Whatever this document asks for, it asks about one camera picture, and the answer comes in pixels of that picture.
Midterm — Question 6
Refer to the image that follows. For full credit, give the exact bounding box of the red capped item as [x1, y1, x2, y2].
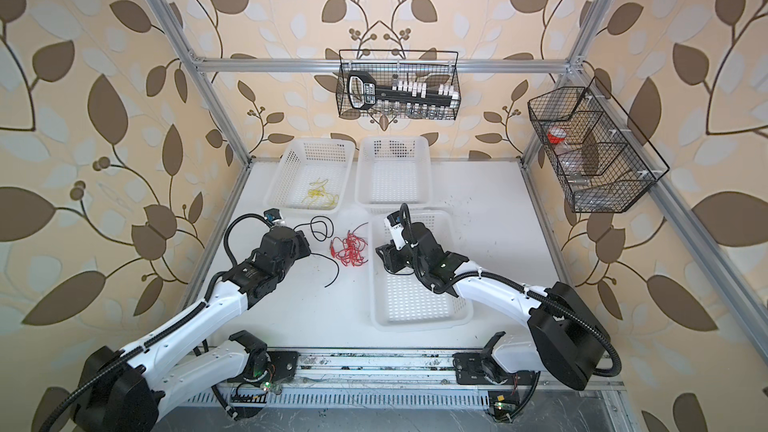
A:
[547, 126, 567, 146]

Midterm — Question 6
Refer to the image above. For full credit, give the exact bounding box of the black cable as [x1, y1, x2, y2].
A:
[292, 215, 341, 289]

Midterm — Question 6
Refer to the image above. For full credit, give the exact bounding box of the black tool with handle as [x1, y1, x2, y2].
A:
[345, 71, 461, 113]

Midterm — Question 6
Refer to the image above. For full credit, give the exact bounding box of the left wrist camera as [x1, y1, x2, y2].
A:
[263, 208, 284, 225]

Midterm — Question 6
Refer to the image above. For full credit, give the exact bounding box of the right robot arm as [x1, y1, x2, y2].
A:
[376, 213, 623, 423]

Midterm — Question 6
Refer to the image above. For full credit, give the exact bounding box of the red cable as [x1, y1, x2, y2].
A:
[329, 221, 370, 269]

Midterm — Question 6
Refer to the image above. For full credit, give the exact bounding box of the back middle white basket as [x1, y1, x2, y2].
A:
[355, 136, 433, 210]

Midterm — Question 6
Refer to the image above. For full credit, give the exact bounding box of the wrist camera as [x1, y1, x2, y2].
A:
[263, 208, 284, 225]
[385, 210, 409, 251]

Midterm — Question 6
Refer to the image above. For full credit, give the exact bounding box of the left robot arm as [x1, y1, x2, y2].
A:
[38, 209, 311, 431]

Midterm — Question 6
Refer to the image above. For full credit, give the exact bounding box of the back black wire basket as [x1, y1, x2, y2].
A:
[335, 47, 462, 121]

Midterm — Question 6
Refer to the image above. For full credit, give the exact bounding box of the black wire basket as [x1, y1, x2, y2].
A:
[335, 47, 462, 121]
[527, 78, 670, 213]

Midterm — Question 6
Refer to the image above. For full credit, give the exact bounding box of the right black wire basket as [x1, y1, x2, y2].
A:
[527, 78, 670, 213]

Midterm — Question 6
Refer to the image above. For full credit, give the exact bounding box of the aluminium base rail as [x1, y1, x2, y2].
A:
[128, 346, 628, 410]

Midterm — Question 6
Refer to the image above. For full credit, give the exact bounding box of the yellow cable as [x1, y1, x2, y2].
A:
[301, 177, 340, 208]

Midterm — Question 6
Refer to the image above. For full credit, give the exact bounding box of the front white plastic basket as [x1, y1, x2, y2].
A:
[367, 209, 474, 332]

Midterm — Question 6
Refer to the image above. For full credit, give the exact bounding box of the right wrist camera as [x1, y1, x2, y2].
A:
[385, 210, 409, 251]

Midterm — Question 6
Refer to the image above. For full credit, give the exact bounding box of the back left white basket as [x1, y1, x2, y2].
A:
[265, 138, 356, 213]

